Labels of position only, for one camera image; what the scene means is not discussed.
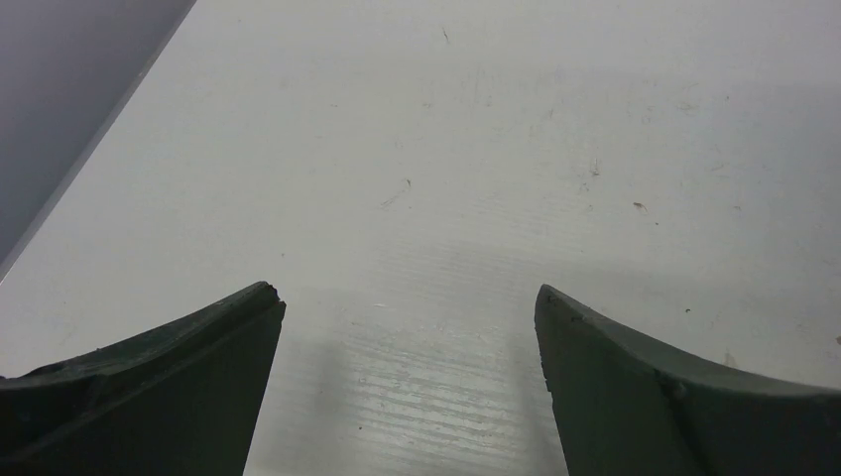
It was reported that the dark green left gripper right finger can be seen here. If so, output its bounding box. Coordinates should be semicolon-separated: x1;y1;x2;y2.
535;285;840;475

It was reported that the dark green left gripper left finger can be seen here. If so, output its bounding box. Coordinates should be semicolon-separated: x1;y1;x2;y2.
1;282;286;475

